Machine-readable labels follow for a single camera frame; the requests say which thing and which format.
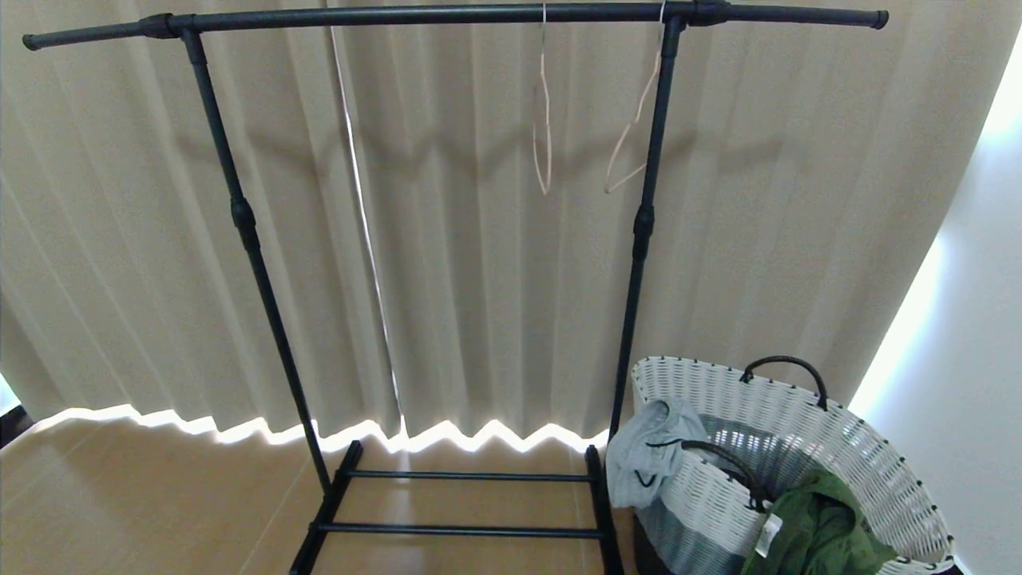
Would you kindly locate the green long-sleeved shirt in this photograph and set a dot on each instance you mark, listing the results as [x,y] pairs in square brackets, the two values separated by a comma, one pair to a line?
[814,535]

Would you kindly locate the black clothes rack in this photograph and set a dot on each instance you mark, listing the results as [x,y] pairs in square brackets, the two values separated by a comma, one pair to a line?
[447,14]

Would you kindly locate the pale grey shorts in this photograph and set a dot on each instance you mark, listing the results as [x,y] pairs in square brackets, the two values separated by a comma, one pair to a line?
[643,455]

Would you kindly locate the pink clothes hanger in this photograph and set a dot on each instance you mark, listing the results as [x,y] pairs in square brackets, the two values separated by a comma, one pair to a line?
[639,104]
[548,120]

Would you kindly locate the white laundry basket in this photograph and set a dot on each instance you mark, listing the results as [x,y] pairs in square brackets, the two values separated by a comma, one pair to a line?
[703,495]

